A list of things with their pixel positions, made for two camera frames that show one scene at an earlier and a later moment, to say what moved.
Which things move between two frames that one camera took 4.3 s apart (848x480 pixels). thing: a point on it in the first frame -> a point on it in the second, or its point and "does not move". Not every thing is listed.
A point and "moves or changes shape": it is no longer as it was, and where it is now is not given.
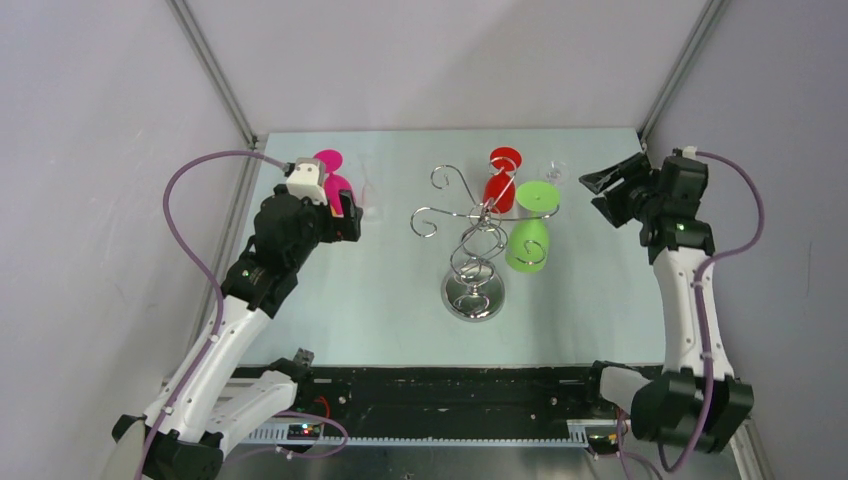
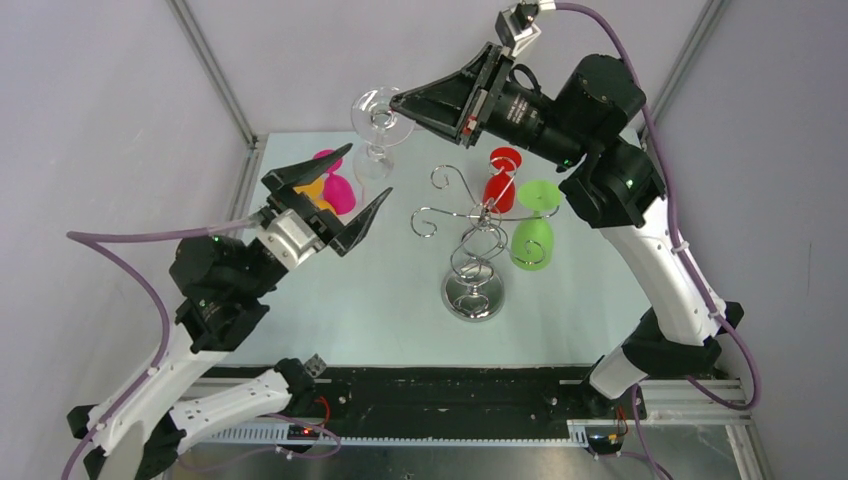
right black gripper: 635,169 -> 462,104
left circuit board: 310,431 does not move
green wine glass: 527,247 does not move
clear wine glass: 559,172 moves or changes shape
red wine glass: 499,186 does not move
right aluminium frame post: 679,67 does not move
